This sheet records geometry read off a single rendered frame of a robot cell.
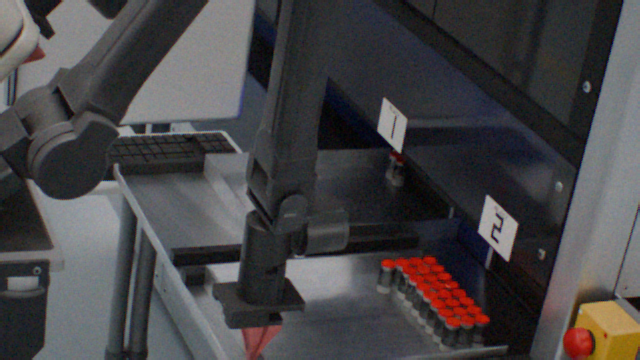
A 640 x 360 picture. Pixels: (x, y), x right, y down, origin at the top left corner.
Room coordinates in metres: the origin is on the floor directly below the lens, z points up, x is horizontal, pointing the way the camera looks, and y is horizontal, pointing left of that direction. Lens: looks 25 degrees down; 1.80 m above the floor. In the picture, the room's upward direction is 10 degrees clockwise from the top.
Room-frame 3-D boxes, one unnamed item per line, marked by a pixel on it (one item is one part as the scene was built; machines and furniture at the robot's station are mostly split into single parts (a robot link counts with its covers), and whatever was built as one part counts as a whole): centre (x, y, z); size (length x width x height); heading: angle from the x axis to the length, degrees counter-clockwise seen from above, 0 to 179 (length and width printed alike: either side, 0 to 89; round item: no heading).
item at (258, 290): (1.35, 0.06, 1.01); 0.10 x 0.07 x 0.07; 117
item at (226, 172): (1.85, -0.01, 0.90); 0.34 x 0.26 x 0.04; 118
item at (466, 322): (1.55, -0.19, 0.90); 0.18 x 0.02 x 0.05; 27
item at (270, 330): (1.34, 0.07, 0.94); 0.07 x 0.07 x 0.09; 27
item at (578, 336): (1.36, -0.35, 0.99); 0.04 x 0.04 x 0.04; 28
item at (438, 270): (1.56, -0.21, 0.90); 0.18 x 0.02 x 0.05; 27
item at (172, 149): (2.03, 0.34, 0.82); 0.40 x 0.14 x 0.02; 119
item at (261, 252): (1.35, 0.05, 1.07); 0.07 x 0.06 x 0.07; 123
